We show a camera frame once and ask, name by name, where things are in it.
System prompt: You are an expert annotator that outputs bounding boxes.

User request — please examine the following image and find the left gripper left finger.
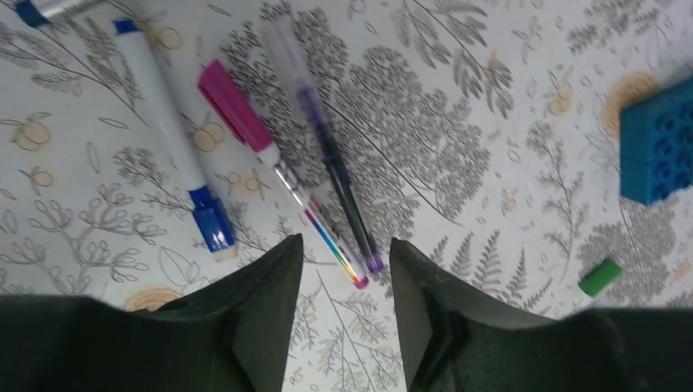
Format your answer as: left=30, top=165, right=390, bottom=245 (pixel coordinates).
left=1, top=234, right=303, bottom=391

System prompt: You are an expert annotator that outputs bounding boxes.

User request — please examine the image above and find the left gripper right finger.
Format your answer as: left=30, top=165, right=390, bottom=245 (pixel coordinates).
left=389, top=239, right=692, bottom=391

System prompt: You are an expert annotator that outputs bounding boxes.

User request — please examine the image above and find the green pen cap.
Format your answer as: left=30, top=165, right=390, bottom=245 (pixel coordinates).
left=578, top=258, right=624, bottom=298

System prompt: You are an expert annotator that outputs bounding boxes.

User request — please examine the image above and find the purple gel pen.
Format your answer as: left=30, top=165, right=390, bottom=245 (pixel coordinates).
left=261, top=16, right=384, bottom=274

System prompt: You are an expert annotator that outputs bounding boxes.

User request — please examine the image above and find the small blue capped pen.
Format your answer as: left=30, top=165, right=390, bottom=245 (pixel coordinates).
left=113, top=18, right=238, bottom=261

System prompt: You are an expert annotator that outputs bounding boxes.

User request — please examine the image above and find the floral patterned table mat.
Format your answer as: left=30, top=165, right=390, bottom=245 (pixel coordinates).
left=1, top=1, right=692, bottom=391

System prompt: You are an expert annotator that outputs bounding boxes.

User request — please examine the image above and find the blue grey toy brick block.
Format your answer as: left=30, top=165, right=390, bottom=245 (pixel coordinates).
left=619, top=78, right=692, bottom=205

